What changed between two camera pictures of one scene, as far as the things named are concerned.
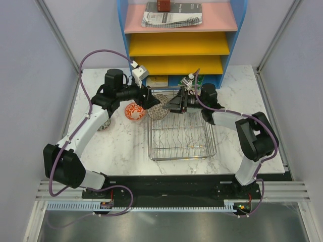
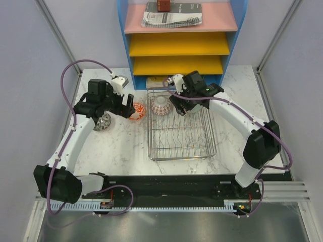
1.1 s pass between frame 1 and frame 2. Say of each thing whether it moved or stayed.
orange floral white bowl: stayed
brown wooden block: stayed
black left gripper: moved
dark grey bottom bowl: stayed
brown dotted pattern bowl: moved
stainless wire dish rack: stayed
